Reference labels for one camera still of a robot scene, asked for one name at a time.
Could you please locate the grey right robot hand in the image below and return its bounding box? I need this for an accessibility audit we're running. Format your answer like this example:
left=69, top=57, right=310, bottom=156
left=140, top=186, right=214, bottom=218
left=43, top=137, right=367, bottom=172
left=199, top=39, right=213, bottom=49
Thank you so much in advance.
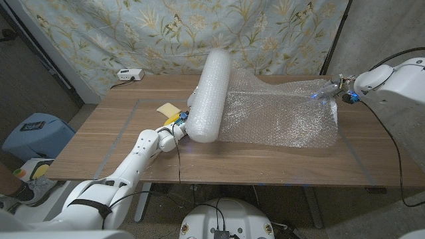
left=313, top=74, right=358, bottom=100

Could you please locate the white box with yellow button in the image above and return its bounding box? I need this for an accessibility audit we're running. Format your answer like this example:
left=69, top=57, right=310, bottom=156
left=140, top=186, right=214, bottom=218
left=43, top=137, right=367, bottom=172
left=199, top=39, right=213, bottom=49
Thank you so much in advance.
left=11, top=158, right=56, bottom=182

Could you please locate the black patterned card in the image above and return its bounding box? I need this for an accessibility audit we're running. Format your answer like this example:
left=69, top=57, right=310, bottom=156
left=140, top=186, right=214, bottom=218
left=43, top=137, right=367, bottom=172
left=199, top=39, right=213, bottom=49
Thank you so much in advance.
left=20, top=121, right=46, bottom=132

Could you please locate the black power box cable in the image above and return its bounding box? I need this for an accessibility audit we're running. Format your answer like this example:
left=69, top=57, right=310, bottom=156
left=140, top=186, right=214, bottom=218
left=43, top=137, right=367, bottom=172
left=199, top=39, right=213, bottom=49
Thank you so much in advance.
left=110, top=76, right=135, bottom=90

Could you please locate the grey table leg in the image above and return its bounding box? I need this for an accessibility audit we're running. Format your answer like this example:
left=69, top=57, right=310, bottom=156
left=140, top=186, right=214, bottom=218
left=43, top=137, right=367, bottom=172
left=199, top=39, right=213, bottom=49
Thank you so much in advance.
left=303, top=185, right=325, bottom=229

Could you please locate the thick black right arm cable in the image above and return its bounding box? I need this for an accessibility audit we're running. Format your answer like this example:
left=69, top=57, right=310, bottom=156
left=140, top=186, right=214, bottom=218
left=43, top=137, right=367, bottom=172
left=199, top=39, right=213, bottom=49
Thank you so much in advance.
left=368, top=46, right=425, bottom=72

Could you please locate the white table leg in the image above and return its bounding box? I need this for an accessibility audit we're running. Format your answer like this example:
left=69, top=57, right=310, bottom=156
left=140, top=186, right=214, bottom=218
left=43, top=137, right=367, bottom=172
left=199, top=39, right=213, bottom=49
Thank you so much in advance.
left=134, top=182, right=153, bottom=222

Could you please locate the floral printed backdrop cloth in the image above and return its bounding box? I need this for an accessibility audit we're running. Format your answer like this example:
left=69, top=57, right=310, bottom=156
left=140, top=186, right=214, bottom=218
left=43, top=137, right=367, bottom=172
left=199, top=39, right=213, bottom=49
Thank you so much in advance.
left=19, top=0, right=349, bottom=97

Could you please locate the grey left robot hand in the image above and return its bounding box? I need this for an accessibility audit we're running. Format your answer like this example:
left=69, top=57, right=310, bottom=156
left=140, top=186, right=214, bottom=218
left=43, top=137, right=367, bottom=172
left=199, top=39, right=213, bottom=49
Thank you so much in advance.
left=174, top=86, right=199, bottom=133

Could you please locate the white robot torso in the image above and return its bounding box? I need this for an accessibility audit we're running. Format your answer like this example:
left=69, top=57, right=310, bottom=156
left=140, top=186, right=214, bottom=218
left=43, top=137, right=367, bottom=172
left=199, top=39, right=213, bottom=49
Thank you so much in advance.
left=179, top=198, right=276, bottom=239

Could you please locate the white power box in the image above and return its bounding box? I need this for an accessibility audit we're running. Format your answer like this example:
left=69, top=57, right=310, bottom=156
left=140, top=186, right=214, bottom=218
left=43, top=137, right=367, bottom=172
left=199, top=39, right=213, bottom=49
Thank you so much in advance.
left=116, top=68, right=145, bottom=82

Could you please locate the black backdrop stand pole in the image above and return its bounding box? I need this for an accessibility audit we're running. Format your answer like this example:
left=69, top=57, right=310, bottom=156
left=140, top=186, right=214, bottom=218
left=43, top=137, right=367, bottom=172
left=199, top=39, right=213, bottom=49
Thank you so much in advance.
left=319, top=0, right=353, bottom=76

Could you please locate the grey sneaker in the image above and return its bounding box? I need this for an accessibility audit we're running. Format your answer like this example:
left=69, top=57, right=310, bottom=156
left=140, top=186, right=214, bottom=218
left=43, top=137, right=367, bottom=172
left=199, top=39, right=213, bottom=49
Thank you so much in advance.
left=13, top=175, right=62, bottom=203

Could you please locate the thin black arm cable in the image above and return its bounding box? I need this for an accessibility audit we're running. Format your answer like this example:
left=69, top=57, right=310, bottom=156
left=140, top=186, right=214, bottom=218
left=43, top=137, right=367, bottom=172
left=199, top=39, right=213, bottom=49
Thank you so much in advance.
left=101, top=124, right=183, bottom=230
left=360, top=101, right=425, bottom=208

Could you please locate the clear bubble wrap roll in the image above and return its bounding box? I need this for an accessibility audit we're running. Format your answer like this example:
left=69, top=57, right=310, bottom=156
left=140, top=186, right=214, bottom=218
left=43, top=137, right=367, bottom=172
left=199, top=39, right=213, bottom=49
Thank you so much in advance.
left=185, top=48, right=339, bottom=149

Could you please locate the yellow toy banana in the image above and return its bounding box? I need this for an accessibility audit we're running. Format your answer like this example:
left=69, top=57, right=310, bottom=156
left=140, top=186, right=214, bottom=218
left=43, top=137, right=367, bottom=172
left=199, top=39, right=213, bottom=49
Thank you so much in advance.
left=163, top=112, right=182, bottom=126

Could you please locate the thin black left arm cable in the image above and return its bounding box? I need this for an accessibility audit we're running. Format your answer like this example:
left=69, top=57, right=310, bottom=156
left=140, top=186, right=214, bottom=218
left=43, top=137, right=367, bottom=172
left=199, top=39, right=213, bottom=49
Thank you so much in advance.
left=101, top=124, right=183, bottom=230

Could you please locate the pale yellow sponge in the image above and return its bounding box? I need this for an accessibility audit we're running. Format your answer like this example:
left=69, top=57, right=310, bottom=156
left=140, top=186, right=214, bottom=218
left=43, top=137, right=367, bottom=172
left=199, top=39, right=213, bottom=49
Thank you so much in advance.
left=156, top=102, right=182, bottom=119

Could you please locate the blue plastic bin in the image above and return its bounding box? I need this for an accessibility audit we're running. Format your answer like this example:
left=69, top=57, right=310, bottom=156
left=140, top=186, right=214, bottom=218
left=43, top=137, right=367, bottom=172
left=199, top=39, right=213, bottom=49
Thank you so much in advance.
left=1, top=112, right=76, bottom=163

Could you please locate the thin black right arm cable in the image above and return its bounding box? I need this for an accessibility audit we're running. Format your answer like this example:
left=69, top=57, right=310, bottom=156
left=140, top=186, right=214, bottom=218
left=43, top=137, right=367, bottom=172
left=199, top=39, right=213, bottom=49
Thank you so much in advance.
left=360, top=101, right=425, bottom=208

